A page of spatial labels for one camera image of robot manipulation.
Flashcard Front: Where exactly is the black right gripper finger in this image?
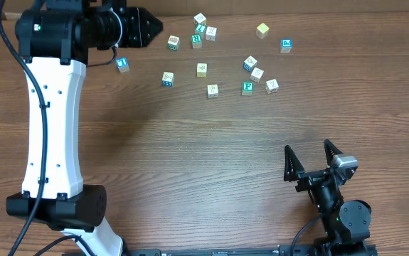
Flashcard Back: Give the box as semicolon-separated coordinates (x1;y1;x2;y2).
284;145;305;181
324;139;342;166

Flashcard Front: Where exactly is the wooden block red U side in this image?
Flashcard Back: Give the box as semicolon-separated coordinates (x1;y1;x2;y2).
162;72;174;87

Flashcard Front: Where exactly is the wooden block hook drawing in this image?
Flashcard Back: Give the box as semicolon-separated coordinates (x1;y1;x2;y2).
207;85;218;98

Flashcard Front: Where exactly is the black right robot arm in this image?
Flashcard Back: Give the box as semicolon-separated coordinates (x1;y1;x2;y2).
279;139;378;256

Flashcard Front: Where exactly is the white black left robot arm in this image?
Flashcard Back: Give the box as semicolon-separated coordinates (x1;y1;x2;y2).
6;0;163;255

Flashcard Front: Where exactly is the wooden block green B side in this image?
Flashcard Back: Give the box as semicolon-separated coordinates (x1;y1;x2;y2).
167;35;180;51

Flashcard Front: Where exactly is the blue I wooden block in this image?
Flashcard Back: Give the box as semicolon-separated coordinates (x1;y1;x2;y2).
115;57;130;73

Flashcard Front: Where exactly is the green R wooden block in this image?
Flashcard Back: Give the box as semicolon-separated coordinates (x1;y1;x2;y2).
191;34;202;49

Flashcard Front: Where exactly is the plain wooden block top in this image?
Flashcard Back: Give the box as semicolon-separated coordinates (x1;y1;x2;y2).
193;13;207;25

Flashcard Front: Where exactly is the green L wooden block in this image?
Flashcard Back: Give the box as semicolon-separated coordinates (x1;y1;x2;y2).
194;23;207;38

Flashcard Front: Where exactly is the wooden block blue side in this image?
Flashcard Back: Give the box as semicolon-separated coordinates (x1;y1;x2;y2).
205;26;217;41

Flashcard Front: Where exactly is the wooden block yellow side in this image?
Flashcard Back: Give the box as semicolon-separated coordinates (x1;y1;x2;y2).
196;63;208;78

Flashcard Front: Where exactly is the wooden block acorn drawing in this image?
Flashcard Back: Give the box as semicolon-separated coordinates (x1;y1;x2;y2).
265;79;280;94

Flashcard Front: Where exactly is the green F wooden block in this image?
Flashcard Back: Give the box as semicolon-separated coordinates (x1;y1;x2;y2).
241;81;254;96

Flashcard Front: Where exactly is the wooden block blue edge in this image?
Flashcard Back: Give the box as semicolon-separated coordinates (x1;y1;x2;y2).
243;55;257;72

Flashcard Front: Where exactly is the yellow top wooden block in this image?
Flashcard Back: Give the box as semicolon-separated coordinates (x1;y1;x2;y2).
256;23;270;39

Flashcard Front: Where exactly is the blue P wooden block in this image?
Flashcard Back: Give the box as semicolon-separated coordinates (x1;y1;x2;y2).
280;38;292;53

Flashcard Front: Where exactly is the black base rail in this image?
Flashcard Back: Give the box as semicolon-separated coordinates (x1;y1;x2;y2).
61;243;379;256

